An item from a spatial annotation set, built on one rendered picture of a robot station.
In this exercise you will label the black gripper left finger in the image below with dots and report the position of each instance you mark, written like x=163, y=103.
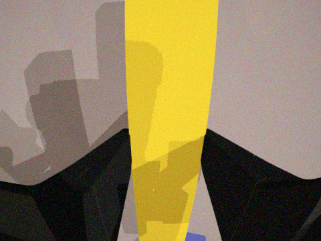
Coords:
x=84, y=202

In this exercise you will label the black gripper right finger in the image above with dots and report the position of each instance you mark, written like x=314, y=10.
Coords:
x=254, y=200

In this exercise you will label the yellow long bar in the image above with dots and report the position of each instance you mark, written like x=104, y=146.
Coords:
x=170, y=51

